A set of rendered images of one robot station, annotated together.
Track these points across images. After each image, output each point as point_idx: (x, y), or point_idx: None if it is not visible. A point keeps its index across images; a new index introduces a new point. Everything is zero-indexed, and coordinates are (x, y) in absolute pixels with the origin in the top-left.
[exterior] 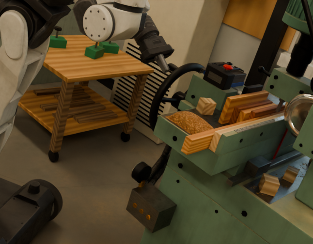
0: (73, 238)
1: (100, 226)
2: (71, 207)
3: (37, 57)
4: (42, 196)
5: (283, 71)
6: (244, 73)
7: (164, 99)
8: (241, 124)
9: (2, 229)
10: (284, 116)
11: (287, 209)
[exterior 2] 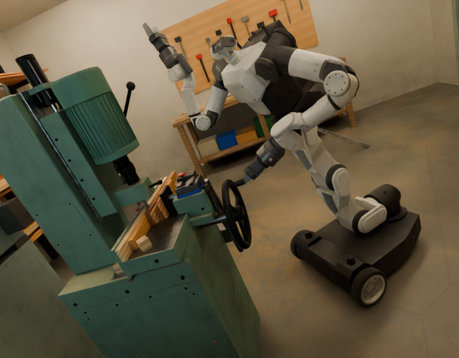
0: (339, 319)
1: (349, 348)
2: (385, 333)
3: (300, 148)
4: (344, 266)
5: (141, 179)
6: (175, 188)
7: (235, 197)
8: (160, 186)
9: (320, 246)
10: (142, 206)
11: None
